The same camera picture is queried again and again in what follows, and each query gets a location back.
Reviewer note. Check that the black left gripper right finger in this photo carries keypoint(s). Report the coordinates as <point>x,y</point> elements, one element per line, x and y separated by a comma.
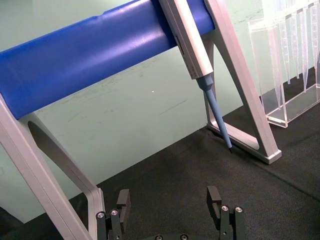
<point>213,200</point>

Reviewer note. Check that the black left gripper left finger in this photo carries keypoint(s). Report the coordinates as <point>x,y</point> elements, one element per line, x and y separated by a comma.
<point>124,205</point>

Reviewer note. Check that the black table cloth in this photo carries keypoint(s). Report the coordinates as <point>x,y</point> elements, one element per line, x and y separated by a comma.
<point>175,175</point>

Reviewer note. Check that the clear acrylic rack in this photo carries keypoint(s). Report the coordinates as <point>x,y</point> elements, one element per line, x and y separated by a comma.
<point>287,110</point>

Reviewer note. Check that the grey stand with blue bar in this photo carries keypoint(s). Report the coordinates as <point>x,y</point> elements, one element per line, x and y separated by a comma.
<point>75,62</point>

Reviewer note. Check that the large clear conical tip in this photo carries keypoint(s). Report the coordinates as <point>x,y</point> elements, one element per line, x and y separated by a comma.
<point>276,62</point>

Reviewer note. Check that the clear pipette tip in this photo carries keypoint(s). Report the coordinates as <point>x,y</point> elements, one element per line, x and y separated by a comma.
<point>307,55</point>
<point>299,50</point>
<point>290,55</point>
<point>317,30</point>

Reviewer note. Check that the grey pipette with blue shaft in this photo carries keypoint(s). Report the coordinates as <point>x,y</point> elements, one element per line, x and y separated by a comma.
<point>190,37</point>

